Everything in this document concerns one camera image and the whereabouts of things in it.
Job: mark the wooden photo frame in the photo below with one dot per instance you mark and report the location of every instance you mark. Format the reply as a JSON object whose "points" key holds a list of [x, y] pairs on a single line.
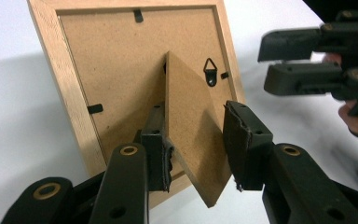
{"points": [[121, 62]]}

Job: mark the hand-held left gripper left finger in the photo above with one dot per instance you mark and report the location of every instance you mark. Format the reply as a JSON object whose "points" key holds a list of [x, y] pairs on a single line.
{"points": [[155, 149]]}

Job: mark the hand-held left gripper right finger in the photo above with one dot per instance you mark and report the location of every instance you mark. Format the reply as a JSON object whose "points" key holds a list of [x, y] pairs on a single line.
{"points": [[245, 146]]}

